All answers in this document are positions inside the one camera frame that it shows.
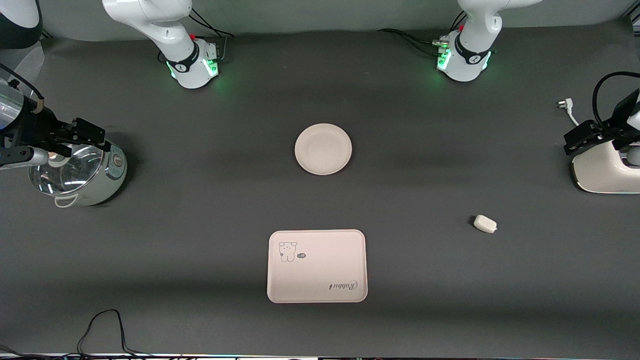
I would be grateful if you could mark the round beige plate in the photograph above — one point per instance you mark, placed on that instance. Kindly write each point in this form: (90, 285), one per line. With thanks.
(323, 149)

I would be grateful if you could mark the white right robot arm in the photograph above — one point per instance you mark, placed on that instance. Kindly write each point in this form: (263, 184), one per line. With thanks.
(165, 30)

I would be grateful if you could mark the pale green electric pot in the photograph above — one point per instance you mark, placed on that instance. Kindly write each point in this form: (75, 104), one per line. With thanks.
(107, 175)

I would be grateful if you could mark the beige rectangular rabbit tray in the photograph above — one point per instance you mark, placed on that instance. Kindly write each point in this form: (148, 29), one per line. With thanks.
(320, 270)

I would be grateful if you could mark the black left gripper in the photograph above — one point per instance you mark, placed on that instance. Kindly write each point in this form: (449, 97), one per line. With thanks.
(616, 123)

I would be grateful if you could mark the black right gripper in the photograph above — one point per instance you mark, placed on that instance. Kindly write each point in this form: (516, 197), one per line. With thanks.
(41, 125)

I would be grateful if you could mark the white rounded appliance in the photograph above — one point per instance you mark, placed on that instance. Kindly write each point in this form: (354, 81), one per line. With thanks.
(605, 170)

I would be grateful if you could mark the glass pot lid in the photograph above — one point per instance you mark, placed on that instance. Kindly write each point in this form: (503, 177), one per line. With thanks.
(70, 175)

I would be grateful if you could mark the dark grey table mat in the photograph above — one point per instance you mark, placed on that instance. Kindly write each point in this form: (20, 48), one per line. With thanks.
(400, 200)

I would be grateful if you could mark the grey chair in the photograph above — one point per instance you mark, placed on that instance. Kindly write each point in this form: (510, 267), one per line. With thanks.
(25, 60)

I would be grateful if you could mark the small white bun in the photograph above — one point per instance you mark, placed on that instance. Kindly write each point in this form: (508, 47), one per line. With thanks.
(485, 223)

